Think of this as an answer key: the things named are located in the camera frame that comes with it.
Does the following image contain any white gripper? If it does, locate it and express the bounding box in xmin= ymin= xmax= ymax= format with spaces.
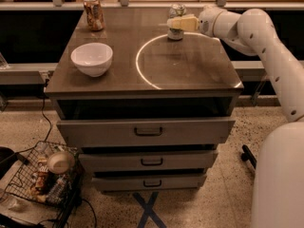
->
xmin=167 ymin=6 xmax=222 ymax=37

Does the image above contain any green white 7up can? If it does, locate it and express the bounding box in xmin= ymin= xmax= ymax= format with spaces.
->
xmin=167 ymin=4 xmax=186 ymax=41

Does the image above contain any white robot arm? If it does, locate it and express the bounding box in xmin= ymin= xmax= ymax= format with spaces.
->
xmin=167 ymin=7 xmax=304 ymax=228

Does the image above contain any orange patterned soda can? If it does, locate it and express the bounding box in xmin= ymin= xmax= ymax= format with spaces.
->
xmin=84 ymin=0 xmax=105 ymax=31

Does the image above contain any white ceramic bowl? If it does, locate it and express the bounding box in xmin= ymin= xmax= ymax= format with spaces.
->
xmin=70 ymin=43 xmax=113 ymax=77

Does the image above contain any small white bowl in basket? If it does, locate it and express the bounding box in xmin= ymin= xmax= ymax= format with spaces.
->
xmin=47 ymin=151 xmax=75 ymax=174

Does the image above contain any grey drawer cabinet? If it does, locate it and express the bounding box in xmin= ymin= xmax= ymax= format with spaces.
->
xmin=47 ymin=8 xmax=243 ymax=181

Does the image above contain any top grey drawer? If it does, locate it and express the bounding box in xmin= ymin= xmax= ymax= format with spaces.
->
xmin=57 ymin=117 xmax=235 ymax=148

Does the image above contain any grey drawer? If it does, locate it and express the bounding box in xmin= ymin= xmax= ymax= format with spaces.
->
xmin=79 ymin=150 xmax=219 ymax=172
xmin=57 ymin=117 xmax=235 ymax=148
xmin=92 ymin=174 xmax=206 ymax=192

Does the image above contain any middle grey drawer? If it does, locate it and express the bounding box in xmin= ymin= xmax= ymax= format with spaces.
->
xmin=79 ymin=150 xmax=219 ymax=172

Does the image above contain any black chair base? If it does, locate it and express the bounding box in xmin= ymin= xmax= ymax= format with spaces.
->
xmin=240 ymin=145 xmax=257 ymax=168

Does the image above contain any bottom grey drawer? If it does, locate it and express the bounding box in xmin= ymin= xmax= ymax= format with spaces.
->
xmin=92 ymin=174 xmax=206 ymax=192

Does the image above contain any plastic water bottle in basket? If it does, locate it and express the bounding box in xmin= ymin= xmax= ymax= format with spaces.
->
xmin=47 ymin=175 xmax=67 ymax=204

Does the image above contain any black cable on floor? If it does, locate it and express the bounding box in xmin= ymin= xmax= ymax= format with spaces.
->
xmin=37 ymin=76 xmax=53 ymax=144

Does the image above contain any black wire basket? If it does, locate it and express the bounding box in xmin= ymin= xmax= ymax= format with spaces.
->
xmin=5 ymin=142 xmax=83 ymax=228

